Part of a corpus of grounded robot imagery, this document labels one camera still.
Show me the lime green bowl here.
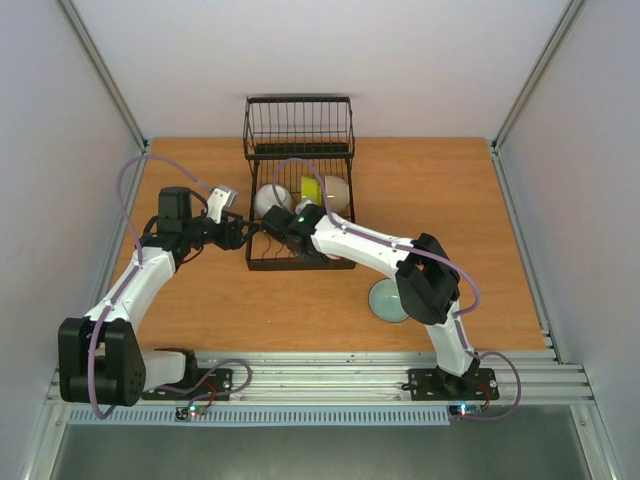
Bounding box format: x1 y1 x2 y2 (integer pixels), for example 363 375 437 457
300 176 322 204

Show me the cream beige bowl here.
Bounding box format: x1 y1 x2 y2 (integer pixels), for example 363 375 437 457
324 175 350 213

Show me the pale teal bowl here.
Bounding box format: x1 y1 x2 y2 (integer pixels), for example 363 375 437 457
368 278 409 323

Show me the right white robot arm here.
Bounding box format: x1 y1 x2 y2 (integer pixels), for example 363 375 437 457
262 203 479 399

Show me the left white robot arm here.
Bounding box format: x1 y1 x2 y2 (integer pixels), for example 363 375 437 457
57 185 259 408

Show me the left small circuit board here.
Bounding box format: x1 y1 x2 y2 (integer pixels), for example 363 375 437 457
174 405 208 421

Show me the small circuit board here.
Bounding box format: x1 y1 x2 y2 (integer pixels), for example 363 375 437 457
449 403 483 418
174 405 208 421

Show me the right small circuit board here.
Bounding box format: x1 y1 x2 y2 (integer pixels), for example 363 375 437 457
449 403 483 418

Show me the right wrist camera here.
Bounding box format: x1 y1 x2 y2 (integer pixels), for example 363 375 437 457
294 198 316 215

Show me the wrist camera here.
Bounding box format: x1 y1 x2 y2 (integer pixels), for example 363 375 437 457
294 198 316 215
206 185 238 224

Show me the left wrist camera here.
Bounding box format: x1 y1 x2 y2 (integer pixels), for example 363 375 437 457
206 185 238 224

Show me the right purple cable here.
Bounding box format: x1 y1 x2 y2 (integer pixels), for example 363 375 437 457
272 157 524 425

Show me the purple cable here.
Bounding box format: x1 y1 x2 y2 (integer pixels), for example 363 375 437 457
272 157 524 425
85 153 251 420

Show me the black wire dish rack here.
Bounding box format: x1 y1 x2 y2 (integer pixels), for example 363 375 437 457
241 93 359 272

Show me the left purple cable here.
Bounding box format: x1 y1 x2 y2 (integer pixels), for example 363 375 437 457
85 153 251 420

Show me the aluminium rail base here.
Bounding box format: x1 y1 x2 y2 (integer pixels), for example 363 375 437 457
44 349 596 407

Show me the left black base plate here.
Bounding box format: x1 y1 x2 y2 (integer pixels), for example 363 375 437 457
141 368 233 401

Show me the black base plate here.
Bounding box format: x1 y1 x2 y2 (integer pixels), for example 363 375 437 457
401 368 500 401
141 368 233 401

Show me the grey slotted cable duct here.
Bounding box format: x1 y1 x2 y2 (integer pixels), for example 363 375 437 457
67 405 450 427

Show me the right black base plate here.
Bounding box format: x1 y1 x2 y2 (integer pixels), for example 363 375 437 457
401 368 500 401

